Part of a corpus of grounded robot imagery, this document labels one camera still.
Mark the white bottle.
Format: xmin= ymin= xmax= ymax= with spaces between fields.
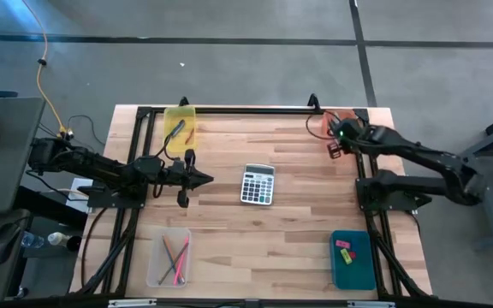
xmin=47 ymin=231 xmax=68 ymax=247

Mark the orange translucent plastic bin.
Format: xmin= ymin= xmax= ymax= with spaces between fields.
xmin=322 ymin=109 xmax=363 ymax=157

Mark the teal plastic bin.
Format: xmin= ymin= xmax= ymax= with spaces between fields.
xmin=330 ymin=229 xmax=378 ymax=292

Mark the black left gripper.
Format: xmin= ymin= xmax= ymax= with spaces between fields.
xmin=160 ymin=149 xmax=214 ymax=209

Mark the silver desk calculator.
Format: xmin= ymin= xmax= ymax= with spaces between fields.
xmin=240 ymin=163 xmax=276 ymax=206

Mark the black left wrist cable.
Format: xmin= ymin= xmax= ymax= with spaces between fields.
xmin=151 ymin=121 xmax=187 ymax=198

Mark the clear plastic bin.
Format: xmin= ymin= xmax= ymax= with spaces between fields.
xmin=146 ymin=227 xmax=193 ymax=288

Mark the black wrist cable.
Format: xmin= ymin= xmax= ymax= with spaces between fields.
xmin=305 ymin=111 xmax=337 ymax=141
xmin=151 ymin=121 xmax=187 ymax=198

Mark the blue-grey table frame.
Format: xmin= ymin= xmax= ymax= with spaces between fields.
xmin=455 ymin=105 xmax=493 ymax=252

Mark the white flat box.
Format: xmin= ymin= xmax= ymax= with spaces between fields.
xmin=69 ymin=176 xmax=93 ymax=214

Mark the red-orange pencil with eraser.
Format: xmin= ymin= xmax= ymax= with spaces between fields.
xmin=161 ymin=234 xmax=175 ymax=263

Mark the pink pencil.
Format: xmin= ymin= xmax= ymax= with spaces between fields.
xmin=173 ymin=236 xmax=191 ymax=287

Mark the clear water bottle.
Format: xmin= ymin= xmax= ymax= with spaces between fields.
xmin=20 ymin=231 xmax=45 ymax=250

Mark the black aluminium table frame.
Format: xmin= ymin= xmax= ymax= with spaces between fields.
xmin=68 ymin=92 xmax=436 ymax=303

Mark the silver metal bracket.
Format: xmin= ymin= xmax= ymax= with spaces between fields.
xmin=108 ymin=299 xmax=157 ymax=308
xmin=347 ymin=300 xmax=396 ymax=308

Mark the yellow cable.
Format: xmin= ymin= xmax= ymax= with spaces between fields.
xmin=21 ymin=0 xmax=67 ymax=134

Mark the black computer mouse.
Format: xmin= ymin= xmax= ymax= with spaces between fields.
xmin=0 ymin=221 xmax=24 ymax=265

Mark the teal pencil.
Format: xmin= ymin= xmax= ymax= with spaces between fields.
xmin=167 ymin=246 xmax=184 ymax=285

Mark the yellow translucent plastic bin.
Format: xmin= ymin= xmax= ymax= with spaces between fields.
xmin=163 ymin=104 xmax=198 ymax=154

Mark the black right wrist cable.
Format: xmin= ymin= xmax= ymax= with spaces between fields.
xmin=305 ymin=111 xmax=337 ymax=141

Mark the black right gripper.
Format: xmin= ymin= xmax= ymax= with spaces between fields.
xmin=327 ymin=118 xmax=363 ymax=158

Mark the grey desk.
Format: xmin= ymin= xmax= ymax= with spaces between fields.
xmin=0 ymin=97 xmax=46 ymax=215

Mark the black cup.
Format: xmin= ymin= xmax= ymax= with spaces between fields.
xmin=65 ymin=234 xmax=84 ymax=253

